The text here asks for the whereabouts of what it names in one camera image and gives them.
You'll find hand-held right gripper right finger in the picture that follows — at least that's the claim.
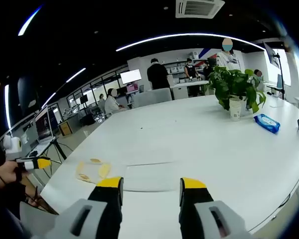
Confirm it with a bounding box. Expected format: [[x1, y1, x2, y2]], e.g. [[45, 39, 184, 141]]
[[178, 177, 249, 239]]

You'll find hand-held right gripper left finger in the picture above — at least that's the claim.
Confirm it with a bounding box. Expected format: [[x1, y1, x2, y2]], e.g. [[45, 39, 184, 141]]
[[43, 176, 125, 239]]

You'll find clear plastic buckle box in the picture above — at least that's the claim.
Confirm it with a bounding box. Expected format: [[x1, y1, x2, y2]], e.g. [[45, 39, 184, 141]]
[[125, 161, 175, 193]]

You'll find person's left hand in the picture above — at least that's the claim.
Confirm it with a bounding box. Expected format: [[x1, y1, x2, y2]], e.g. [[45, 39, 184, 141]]
[[0, 160, 23, 185]]

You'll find black tripod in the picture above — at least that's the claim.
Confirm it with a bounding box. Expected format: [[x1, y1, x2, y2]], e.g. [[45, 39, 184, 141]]
[[47, 137, 68, 163]]

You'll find white boxy device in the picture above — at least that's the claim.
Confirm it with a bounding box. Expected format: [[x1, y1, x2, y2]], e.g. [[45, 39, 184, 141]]
[[2, 135, 22, 157]]

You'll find silver laptop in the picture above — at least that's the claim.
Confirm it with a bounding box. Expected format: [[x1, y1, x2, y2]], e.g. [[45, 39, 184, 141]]
[[28, 105, 57, 158]]

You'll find brown cardboard box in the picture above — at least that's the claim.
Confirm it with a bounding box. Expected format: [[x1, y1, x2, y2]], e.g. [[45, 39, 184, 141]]
[[58, 121, 73, 137]]

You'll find person's dark clothing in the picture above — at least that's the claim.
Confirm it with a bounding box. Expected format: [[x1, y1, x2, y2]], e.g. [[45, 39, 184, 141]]
[[0, 143, 25, 239]]

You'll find short ceiling light strip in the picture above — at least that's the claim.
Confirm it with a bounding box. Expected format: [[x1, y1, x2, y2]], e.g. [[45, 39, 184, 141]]
[[4, 84, 11, 129], [41, 92, 57, 109], [17, 5, 42, 36], [65, 67, 87, 84]]

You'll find white paper cup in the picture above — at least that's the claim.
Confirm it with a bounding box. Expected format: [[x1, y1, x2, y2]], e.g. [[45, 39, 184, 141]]
[[229, 97, 247, 122]]

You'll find blue wet wipes pack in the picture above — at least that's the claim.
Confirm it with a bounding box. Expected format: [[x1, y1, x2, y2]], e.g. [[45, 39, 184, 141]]
[[253, 113, 281, 135]]

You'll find white background table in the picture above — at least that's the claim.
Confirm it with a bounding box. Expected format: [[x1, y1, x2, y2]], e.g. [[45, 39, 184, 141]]
[[170, 80, 210, 99]]

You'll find bright white monitor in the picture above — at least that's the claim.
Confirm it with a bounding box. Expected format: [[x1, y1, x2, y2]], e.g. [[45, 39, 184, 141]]
[[120, 69, 142, 85]]

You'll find green potted plant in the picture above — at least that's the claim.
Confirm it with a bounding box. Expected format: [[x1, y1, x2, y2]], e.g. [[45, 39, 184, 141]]
[[206, 65, 268, 114]]

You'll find long curved ceiling light strip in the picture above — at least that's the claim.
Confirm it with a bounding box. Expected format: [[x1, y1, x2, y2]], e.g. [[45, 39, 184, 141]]
[[115, 32, 265, 52]]

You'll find ceiling air conditioner unit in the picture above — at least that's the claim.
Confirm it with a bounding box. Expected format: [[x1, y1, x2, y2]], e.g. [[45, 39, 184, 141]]
[[175, 0, 226, 19]]

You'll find wall display on black stand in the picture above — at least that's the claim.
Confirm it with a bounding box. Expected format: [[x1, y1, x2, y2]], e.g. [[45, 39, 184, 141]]
[[263, 41, 288, 101]]

